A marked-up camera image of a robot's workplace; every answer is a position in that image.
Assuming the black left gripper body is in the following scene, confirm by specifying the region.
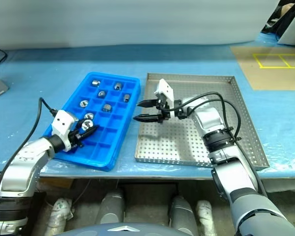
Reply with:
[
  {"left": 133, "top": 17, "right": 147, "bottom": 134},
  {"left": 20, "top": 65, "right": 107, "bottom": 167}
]
[{"left": 68, "top": 130, "right": 85, "bottom": 148}]

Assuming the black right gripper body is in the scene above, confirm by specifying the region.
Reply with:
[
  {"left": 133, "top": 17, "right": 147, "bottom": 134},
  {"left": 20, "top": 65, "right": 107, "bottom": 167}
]
[{"left": 157, "top": 96, "right": 172, "bottom": 124}]

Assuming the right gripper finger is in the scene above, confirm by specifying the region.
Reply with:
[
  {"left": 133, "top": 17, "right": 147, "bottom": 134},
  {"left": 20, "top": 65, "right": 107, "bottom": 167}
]
[
  {"left": 133, "top": 114, "right": 161, "bottom": 124},
  {"left": 137, "top": 98, "right": 159, "bottom": 108}
]

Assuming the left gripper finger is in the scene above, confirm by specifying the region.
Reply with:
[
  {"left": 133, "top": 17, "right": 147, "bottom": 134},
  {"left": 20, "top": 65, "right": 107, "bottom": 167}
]
[
  {"left": 72, "top": 118, "right": 88, "bottom": 135},
  {"left": 77, "top": 125, "right": 99, "bottom": 142}
]

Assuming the blue compartment tray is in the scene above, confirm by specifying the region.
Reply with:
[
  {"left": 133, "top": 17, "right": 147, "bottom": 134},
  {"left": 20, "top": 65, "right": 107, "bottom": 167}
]
[{"left": 42, "top": 71, "right": 141, "bottom": 172}]

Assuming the perforated metal tray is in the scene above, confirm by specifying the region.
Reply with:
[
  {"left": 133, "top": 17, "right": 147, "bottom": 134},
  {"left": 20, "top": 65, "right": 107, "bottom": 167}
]
[{"left": 134, "top": 72, "right": 270, "bottom": 172}]

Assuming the blue plastic table cover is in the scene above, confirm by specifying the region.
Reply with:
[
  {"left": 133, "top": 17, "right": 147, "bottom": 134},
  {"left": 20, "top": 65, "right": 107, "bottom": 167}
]
[{"left": 0, "top": 33, "right": 295, "bottom": 193}]

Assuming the white rounded foot shape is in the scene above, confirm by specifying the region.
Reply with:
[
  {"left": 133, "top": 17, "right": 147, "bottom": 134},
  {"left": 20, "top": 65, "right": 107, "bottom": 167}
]
[
  {"left": 48, "top": 198, "right": 73, "bottom": 230},
  {"left": 196, "top": 200, "right": 216, "bottom": 236}
]

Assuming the grey rounded shape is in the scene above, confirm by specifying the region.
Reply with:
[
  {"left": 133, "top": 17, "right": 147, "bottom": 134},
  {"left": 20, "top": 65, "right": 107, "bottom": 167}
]
[
  {"left": 171, "top": 195, "right": 200, "bottom": 232},
  {"left": 95, "top": 190, "right": 125, "bottom": 225}
]

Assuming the grey robot torso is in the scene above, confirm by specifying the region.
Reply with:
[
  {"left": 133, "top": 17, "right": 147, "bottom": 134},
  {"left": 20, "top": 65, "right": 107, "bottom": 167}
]
[{"left": 53, "top": 222, "right": 187, "bottom": 236}]

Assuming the brown cardboard mat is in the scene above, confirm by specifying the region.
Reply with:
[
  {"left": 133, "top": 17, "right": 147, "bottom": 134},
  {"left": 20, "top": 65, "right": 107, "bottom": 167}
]
[{"left": 230, "top": 45, "right": 295, "bottom": 91}]

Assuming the black background equipment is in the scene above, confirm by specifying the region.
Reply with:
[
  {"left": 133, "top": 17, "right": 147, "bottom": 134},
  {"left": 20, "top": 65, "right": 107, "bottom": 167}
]
[{"left": 260, "top": 0, "right": 295, "bottom": 35}]

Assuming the white board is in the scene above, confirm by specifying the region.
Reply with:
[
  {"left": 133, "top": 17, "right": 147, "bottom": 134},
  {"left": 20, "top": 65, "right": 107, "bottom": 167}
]
[{"left": 276, "top": 0, "right": 295, "bottom": 46}]

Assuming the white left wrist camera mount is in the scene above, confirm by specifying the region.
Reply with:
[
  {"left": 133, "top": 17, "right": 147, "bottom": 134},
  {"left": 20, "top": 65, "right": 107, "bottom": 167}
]
[{"left": 51, "top": 110, "right": 79, "bottom": 152}]

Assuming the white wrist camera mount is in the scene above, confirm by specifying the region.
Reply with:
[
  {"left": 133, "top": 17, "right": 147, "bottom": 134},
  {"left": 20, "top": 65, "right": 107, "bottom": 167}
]
[
  {"left": 51, "top": 110, "right": 79, "bottom": 152},
  {"left": 153, "top": 78, "right": 176, "bottom": 119}
]

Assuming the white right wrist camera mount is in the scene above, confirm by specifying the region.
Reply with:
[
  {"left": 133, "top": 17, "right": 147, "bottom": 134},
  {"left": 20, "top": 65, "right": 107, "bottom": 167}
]
[{"left": 153, "top": 78, "right": 176, "bottom": 119}]

